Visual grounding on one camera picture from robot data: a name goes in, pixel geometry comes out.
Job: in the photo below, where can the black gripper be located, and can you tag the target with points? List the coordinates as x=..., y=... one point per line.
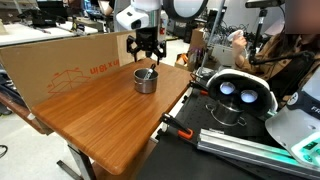
x=148, y=38

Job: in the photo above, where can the black white marker pen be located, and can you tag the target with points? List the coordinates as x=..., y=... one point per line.
x=150, y=71

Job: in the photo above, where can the white VR controller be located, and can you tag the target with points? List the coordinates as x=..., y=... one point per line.
x=234, y=33

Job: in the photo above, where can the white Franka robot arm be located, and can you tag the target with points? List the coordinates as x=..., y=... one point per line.
x=293, y=133

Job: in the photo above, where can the person forearm brown sleeve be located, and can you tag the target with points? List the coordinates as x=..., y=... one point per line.
x=256, y=66

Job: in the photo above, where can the brown wooden desk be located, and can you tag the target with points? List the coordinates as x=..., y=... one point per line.
x=100, y=116

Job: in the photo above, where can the person right hand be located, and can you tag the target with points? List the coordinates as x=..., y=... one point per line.
x=240, y=45

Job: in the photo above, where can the red fire extinguisher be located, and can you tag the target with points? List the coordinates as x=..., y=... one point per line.
x=163, y=30

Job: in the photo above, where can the small steel pot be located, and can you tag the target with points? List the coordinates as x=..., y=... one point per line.
x=146, y=85

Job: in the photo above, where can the orange floor box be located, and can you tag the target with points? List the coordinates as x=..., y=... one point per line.
x=182, y=61

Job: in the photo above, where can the brown cardboard box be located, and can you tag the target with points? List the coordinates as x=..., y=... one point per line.
x=197, y=38

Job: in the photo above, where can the orange black bar clamp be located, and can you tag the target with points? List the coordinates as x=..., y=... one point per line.
x=200, y=89
x=185, y=134

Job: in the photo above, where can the silver slanted stand pole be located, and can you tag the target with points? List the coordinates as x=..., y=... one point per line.
x=213, y=31

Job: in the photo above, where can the white equipment box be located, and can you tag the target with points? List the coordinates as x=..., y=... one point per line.
x=221, y=55

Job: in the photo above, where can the white VR headset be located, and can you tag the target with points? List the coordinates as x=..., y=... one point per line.
x=240, y=78

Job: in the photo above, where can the black tool on table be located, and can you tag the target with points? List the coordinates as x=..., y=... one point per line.
x=40, y=18

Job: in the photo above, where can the white work table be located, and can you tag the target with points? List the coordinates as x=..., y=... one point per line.
x=26, y=33

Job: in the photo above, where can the low wooden side table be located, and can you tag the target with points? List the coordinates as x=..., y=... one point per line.
x=20, y=115

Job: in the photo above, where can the seated person brown jacket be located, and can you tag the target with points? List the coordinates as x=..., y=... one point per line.
x=293, y=46

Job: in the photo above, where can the printed cardboard wall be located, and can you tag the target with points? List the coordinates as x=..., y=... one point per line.
x=50, y=63

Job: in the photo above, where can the black camera stand pole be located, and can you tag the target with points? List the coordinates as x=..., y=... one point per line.
x=258, y=33

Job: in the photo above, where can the black stereo camera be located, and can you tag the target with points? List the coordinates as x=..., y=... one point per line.
x=263, y=3

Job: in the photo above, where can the aluminium profile rail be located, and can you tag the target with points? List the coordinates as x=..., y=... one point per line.
x=240, y=146

